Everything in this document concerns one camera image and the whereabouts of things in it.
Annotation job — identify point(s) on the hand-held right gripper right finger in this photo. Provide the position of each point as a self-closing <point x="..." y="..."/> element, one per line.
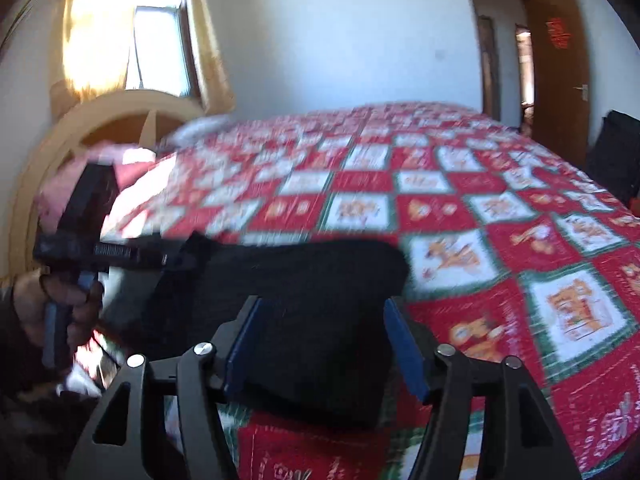
<point x="407" y="355"/>

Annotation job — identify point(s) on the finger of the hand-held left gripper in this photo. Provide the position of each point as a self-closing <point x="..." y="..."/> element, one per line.
<point x="185" y="252"/>

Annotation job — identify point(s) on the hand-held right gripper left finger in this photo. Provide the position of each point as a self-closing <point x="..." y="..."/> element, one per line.
<point x="242" y="350"/>

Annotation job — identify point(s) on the black pants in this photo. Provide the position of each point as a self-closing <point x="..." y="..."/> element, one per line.
<point x="310" y="300"/>

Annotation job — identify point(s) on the person's left forearm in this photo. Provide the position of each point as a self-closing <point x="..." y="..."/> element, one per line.
<point x="15" y="355"/>

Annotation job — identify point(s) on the person's left hand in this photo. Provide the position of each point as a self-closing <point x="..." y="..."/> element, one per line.
<point x="82" y="310"/>

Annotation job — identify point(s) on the pink blanket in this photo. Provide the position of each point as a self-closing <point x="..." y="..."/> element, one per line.
<point x="132" y="170"/>

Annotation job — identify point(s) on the cream wooden headboard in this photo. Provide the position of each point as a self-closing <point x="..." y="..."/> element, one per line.
<point x="30" y="200"/>

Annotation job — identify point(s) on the striped pillow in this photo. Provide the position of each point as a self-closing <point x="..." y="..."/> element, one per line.
<point x="200" y="127"/>

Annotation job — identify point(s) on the red printed patchwork quilt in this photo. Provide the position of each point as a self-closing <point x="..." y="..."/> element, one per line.
<point x="450" y="200"/>

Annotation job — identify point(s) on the wide yellow curtain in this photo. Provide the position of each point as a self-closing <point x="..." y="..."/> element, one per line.
<point x="95" y="35"/>

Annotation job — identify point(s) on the window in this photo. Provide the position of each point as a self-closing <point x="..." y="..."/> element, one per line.
<point x="155" y="45"/>

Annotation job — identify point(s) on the narrow yellow curtain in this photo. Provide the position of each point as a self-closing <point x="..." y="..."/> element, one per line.
<point x="210" y="60"/>

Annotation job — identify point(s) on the black folding chair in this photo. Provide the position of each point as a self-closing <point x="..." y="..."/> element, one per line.
<point x="615" y="160"/>

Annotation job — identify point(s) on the brown wooden door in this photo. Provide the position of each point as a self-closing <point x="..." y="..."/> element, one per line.
<point x="555" y="110"/>

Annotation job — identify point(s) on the brown hallway door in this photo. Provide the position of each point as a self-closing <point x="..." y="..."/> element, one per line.
<point x="489" y="70"/>

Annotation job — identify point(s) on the red paper door decoration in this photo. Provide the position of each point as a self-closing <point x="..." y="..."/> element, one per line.
<point x="558" y="34"/>

